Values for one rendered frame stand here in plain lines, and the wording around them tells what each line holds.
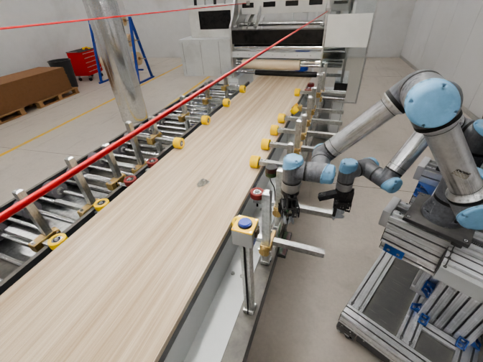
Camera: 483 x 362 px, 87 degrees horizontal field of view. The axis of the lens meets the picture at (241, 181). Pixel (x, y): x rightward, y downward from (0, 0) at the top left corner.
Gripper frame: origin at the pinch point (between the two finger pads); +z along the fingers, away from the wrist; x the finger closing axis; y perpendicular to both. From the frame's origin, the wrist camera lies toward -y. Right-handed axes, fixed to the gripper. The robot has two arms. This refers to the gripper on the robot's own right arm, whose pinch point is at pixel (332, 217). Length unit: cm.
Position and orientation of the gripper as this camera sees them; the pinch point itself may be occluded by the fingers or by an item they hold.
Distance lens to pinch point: 145.6
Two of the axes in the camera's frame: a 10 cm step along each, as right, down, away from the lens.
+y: 9.4, 1.6, -3.1
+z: 0.5, 8.1, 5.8
